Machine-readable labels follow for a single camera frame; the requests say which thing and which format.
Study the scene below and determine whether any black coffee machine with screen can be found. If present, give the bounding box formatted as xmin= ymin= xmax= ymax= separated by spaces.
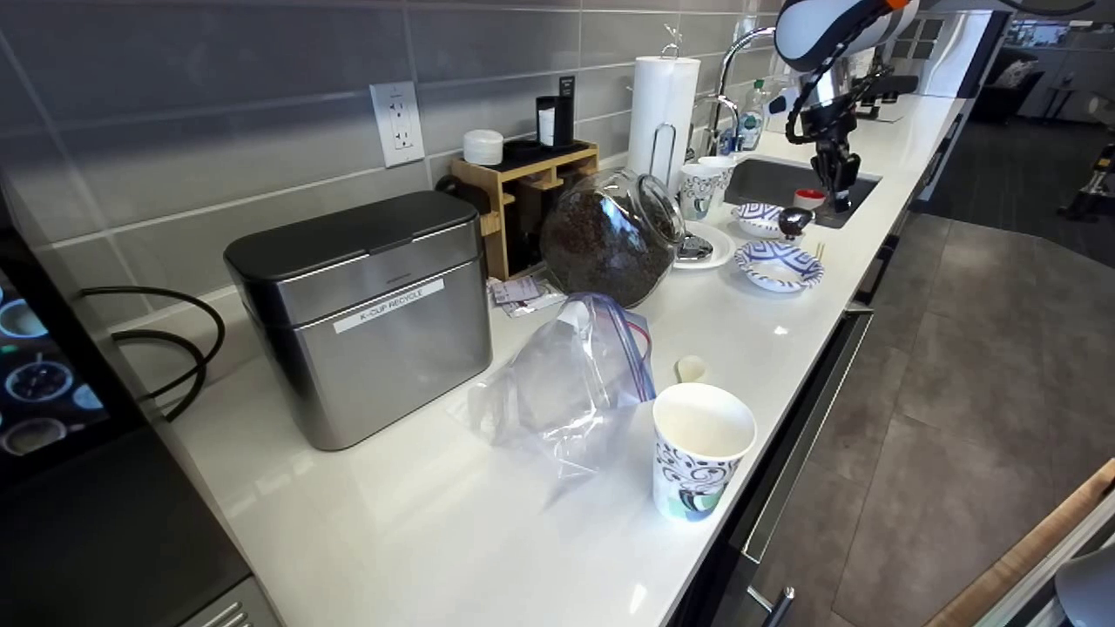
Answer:
xmin=0 ymin=196 xmax=281 ymax=627

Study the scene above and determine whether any dark armchair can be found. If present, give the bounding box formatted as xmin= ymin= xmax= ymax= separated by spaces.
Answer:
xmin=970 ymin=47 xmax=1044 ymax=125

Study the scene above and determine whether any sink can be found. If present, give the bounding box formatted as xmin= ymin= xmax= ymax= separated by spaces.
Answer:
xmin=723 ymin=154 xmax=882 ymax=231

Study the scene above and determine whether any small patterned paper cup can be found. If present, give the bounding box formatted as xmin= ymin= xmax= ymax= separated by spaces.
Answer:
xmin=679 ymin=163 xmax=723 ymax=222
xmin=698 ymin=155 xmax=740 ymax=210

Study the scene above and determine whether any glass jar of coffee beans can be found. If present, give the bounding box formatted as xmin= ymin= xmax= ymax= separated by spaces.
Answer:
xmin=539 ymin=168 xmax=688 ymax=309

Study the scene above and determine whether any long silver drawer handle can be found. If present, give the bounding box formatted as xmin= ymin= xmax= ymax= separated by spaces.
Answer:
xmin=742 ymin=308 xmax=875 ymax=563

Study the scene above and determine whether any white wall socket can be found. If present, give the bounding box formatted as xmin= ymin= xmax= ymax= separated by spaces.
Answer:
xmin=369 ymin=81 xmax=426 ymax=168

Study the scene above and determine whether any paper towel roll on holder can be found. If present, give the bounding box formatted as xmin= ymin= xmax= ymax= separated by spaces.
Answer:
xmin=626 ymin=24 xmax=703 ymax=194

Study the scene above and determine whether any large patterned paper cup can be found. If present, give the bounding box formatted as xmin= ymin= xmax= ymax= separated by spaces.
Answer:
xmin=651 ymin=382 xmax=758 ymax=524

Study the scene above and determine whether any blue patterned bowl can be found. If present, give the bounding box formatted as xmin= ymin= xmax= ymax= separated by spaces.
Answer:
xmin=733 ymin=240 xmax=826 ymax=294
xmin=736 ymin=202 xmax=795 ymax=240

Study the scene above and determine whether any stack of white lids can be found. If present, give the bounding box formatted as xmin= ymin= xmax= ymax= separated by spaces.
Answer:
xmin=463 ymin=129 xmax=505 ymax=167

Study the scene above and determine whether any stainless steel recycling bin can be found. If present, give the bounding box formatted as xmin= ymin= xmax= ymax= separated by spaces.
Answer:
xmin=224 ymin=190 xmax=494 ymax=452

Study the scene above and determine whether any white plate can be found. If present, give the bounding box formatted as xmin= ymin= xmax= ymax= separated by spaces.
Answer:
xmin=672 ymin=219 xmax=738 ymax=271

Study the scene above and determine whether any wooden table edge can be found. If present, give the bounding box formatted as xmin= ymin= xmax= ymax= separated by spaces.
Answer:
xmin=922 ymin=456 xmax=1115 ymax=627

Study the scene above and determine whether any black cable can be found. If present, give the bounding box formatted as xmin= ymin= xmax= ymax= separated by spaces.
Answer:
xmin=77 ymin=286 xmax=227 ymax=424

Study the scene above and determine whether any short silver drawer handle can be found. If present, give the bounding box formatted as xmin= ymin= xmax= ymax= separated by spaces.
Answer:
xmin=746 ymin=584 xmax=796 ymax=627

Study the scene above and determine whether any clear soap bottle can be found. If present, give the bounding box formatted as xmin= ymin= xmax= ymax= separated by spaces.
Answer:
xmin=738 ymin=79 xmax=768 ymax=154

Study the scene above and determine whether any heap of small packets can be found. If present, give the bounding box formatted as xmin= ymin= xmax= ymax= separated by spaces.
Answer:
xmin=487 ymin=274 xmax=569 ymax=320

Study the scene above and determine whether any wooden counter organizer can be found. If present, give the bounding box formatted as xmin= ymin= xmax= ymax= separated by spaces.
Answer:
xmin=449 ymin=142 xmax=600 ymax=281

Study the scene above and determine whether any clear plastic zip bag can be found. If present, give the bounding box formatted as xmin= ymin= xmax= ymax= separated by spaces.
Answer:
xmin=447 ymin=293 xmax=658 ymax=482

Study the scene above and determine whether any chrome tap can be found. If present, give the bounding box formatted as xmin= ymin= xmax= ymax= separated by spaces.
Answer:
xmin=706 ymin=25 xmax=777 ymax=158

